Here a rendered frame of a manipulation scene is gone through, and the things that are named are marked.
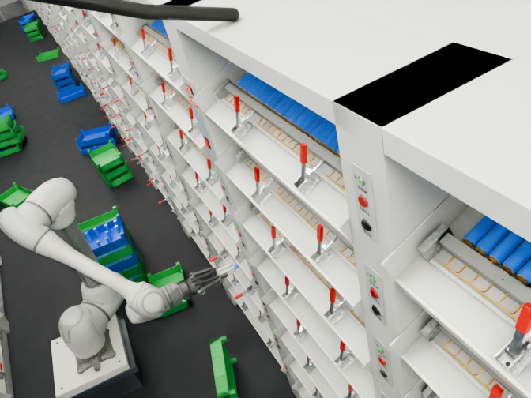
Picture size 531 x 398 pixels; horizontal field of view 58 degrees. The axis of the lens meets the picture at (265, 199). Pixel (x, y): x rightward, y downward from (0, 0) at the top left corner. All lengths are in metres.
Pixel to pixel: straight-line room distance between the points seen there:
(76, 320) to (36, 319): 0.98
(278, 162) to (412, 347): 0.41
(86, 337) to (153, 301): 0.68
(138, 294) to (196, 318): 1.00
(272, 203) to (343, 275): 0.29
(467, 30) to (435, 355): 0.49
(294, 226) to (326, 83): 0.49
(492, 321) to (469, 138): 0.24
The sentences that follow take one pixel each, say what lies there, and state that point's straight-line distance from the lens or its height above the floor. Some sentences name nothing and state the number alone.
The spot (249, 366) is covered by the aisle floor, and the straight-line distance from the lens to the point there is 2.46.
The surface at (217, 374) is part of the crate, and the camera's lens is 2.24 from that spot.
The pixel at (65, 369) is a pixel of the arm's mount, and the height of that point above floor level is 0.25.
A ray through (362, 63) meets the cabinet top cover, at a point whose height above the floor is 1.73.
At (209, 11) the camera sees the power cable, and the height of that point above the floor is 1.76.
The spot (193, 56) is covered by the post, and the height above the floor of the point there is 1.62.
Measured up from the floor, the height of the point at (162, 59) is 1.49.
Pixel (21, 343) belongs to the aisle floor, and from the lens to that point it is 3.19.
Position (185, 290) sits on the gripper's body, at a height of 0.66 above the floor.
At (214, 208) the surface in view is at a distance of 1.84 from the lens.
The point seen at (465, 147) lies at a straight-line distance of 0.51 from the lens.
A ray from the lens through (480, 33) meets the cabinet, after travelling 0.74.
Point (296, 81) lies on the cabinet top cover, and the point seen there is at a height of 1.73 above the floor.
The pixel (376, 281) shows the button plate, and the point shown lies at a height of 1.44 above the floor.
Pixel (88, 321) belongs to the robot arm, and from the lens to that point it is 2.32.
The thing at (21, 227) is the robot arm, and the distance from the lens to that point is 1.98.
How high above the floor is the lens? 2.02
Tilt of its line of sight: 38 degrees down
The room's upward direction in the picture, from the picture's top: 16 degrees counter-clockwise
